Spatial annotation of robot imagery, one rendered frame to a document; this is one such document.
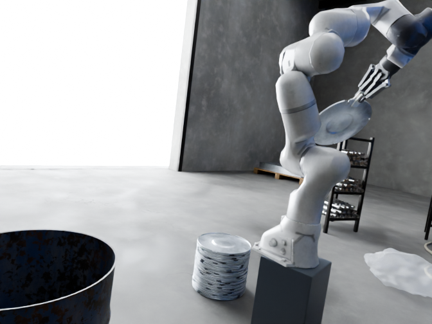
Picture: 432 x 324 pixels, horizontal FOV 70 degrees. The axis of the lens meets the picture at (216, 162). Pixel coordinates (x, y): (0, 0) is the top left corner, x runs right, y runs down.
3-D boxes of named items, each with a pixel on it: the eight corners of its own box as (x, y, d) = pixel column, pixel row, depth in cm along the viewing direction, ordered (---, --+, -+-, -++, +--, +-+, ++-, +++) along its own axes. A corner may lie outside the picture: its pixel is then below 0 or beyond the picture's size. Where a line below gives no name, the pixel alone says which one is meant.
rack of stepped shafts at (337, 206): (328, 234, 284) (346, 133, 274) (296, 219, 325) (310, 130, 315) (360, 233, 302) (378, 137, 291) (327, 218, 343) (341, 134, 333)
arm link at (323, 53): (283, 10, 91) (321, -6, 76) (331, 13, 98) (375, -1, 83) (283, 77, 96) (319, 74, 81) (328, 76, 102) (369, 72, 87)
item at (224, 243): (188, 245, 157) (188, 243, 157) (209, 229, 184) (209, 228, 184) (242, 260, 147) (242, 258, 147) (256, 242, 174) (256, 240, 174)
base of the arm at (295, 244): (243, 249, 106) (249, 210, 104) (270, 238, 121) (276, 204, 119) (305, 275, 92) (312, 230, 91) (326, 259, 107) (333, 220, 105)
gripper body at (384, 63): (407, 68, 114) (388, 87, 120) (396, 54, 119) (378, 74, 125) (393, 64, 111) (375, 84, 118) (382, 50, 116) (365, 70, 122)
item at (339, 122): (305, 150, 151) (304, 148, 151) (360, 138, 152) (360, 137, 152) (314, 107, 128) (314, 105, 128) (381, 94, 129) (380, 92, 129)
